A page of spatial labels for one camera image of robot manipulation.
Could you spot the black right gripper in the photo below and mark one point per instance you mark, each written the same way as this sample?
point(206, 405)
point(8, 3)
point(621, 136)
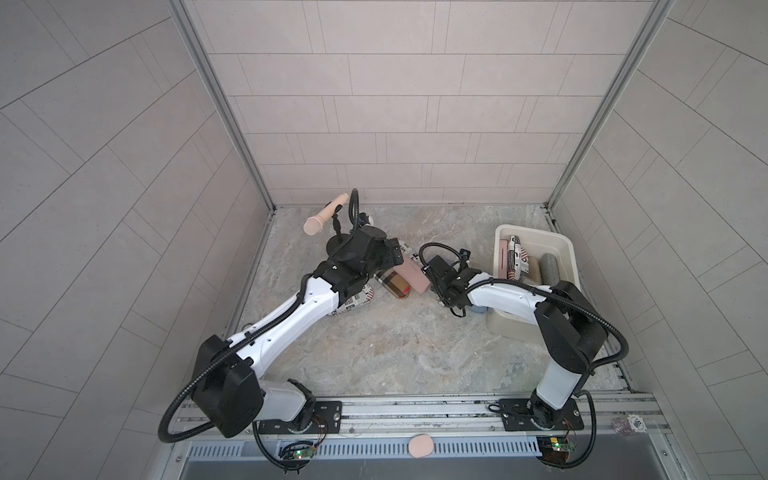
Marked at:
point(437, 288)

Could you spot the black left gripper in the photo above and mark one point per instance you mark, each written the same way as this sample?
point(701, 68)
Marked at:
point(386, 260)

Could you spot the brown plaid glasses case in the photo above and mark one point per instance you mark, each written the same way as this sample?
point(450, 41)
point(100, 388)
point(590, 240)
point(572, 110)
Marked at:
point(394, 283)

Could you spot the cream plastic storage box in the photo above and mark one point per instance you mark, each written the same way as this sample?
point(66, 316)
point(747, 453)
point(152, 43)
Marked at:
point(536, 257)

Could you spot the pink glasses case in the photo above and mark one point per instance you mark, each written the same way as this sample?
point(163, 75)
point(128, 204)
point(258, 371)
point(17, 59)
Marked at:
point(410, 271)
point(503, 258)

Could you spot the dark grey glasses case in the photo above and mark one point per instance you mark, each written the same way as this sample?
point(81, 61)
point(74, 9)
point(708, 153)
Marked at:
point(549, 269)

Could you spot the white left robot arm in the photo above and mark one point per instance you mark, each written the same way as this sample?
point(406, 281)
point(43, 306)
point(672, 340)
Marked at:
point(228, 392)

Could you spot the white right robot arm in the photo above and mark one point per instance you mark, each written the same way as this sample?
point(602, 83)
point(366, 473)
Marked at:
point(578, 339)

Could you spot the black microphone stand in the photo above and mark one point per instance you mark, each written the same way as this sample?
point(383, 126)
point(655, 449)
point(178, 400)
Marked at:
point(336, 219)

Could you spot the beige microphone head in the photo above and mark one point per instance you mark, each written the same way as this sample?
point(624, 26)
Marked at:
point(315, 224)

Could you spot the right circuit board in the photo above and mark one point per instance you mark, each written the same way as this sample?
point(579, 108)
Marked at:
point(555, 450)

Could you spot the circuit board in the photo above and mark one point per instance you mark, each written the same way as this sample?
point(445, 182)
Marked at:
point(555, 450)
point(298, 451)

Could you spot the left circuit board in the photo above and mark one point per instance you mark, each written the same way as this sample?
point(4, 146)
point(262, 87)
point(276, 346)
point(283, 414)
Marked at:
point(298, 451)

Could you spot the small patterned roll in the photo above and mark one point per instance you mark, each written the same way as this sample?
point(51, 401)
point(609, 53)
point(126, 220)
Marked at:
point(629, 425)

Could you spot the aluminium rail frame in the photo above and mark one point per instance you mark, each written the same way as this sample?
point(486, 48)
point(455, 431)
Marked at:
point(392, 416)

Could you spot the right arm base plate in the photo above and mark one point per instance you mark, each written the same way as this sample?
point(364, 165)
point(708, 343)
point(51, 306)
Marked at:
point(517, 415)

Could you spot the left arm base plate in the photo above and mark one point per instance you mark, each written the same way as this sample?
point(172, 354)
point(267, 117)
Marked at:
point(317, 417)

